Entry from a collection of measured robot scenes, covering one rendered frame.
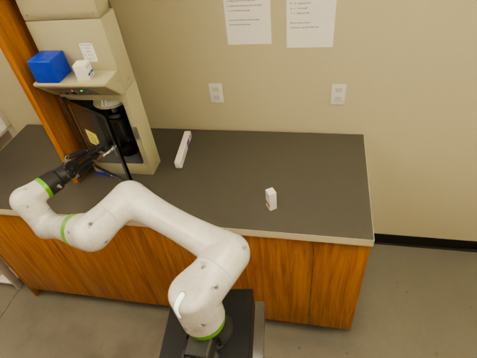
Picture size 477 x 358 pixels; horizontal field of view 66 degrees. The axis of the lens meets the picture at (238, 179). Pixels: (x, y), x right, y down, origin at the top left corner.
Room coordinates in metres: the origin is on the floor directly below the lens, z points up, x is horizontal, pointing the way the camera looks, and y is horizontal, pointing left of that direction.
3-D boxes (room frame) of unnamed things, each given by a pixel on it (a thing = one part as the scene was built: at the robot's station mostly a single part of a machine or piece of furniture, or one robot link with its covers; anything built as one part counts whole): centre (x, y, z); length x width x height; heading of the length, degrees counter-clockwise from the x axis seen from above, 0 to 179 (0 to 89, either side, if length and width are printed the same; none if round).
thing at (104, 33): (1.59, 0.54, 1.33); 0.32 x 0.25 x 0.77; 75
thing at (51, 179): (1.15, 0.75, 1.20); 0.12 x 0.06 x 0.09; 49
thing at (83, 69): (1.40, 0.55, 1.54); 0.05 x 0.05 x 0.06; 83
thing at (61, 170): (1.21, 0.70, 1.20); 0.09 x 0.07 x 0.08; 139
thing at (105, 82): (1.41, 0.59, 1.46); 0.32 x 0.11 x 0.10; 75
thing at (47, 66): (1.44, 0.68, 1.56); 0.10 x 0.10 x 0.09; 75
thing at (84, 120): (1.40, 0.61, 1.19); 0.30 x 0.01 x 0.40; 49
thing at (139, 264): (1.48, 0.39, 0.45); 2.05 x 0.67 x 0.90; 75
